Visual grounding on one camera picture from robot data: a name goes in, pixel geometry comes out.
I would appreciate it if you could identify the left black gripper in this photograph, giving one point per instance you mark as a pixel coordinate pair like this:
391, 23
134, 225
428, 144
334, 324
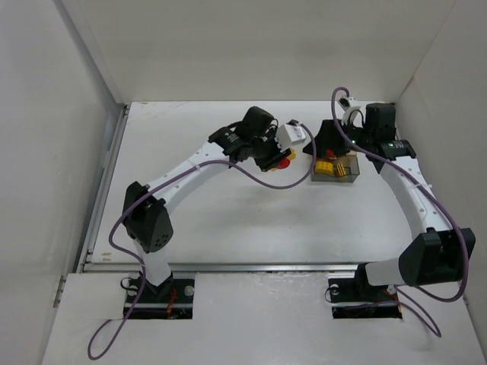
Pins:
268, 158

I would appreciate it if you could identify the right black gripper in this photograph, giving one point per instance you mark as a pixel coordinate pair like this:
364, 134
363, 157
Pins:
331, 134

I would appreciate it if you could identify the yellow curved lego brick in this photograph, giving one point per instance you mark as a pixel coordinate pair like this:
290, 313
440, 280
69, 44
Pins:
323, 167

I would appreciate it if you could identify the yellow striped lego brick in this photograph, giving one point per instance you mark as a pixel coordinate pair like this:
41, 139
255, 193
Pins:
340, 170

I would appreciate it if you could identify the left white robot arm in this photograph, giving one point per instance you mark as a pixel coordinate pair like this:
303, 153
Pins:
147, 208

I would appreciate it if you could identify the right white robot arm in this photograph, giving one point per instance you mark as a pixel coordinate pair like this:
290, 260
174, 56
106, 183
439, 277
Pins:
440, 249

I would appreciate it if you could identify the red lego brick cluster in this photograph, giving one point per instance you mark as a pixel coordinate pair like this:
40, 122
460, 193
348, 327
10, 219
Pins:
283, 164

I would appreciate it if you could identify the yellow lego brick right cluster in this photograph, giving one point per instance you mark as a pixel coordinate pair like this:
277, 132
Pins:
292, 154

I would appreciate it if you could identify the grey transparent container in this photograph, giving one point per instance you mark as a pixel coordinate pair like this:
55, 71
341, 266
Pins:
352, 169

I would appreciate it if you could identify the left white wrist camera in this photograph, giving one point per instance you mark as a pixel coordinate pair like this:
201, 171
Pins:
289, 135

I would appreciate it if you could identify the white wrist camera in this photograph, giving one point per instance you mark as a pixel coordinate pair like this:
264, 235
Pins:
289, 135
351, 109

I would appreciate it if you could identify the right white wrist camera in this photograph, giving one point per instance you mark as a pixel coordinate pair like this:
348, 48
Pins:
351, 109

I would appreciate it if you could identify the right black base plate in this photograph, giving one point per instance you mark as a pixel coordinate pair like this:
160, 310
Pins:
350, 301

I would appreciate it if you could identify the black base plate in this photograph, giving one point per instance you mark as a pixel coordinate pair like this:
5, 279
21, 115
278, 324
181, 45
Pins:
350, 301
173, 302

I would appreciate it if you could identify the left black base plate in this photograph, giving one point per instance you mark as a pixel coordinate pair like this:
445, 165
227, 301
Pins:
173, 302

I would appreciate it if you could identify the aluminium rail front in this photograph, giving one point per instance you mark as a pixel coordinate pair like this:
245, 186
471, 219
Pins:
91, 267

